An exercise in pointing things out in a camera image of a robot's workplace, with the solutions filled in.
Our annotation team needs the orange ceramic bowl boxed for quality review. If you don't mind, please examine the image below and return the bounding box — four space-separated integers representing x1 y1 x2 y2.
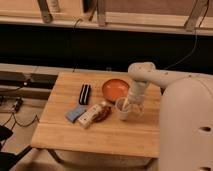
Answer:
102 79 129 102

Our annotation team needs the wooden table board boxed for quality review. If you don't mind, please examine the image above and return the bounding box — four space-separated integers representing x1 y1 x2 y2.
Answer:
31 72 161 158

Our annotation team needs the white sauce bottle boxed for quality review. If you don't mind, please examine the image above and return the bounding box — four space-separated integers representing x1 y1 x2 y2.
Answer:
77 101 111 128

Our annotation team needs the black power adapter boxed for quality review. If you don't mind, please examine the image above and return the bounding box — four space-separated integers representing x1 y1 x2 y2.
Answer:
12 98 23 113

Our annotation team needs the black cable on floor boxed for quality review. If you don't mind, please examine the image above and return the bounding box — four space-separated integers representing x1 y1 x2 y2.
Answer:
0 111 40 129

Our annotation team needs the blue sponge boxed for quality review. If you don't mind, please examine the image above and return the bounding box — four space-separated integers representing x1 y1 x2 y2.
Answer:
65 105 86 123

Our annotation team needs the translucent white cup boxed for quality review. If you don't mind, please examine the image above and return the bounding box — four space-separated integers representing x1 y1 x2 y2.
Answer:
115 97 133 121

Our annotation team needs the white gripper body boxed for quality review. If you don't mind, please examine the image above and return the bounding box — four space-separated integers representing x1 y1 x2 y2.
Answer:
127 81 148 104

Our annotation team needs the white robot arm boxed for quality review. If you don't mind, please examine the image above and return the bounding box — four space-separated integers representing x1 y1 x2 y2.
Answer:
127 62 213 171

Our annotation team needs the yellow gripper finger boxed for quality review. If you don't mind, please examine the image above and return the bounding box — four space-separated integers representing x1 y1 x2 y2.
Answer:
135 104 144 115
122 98 129 111

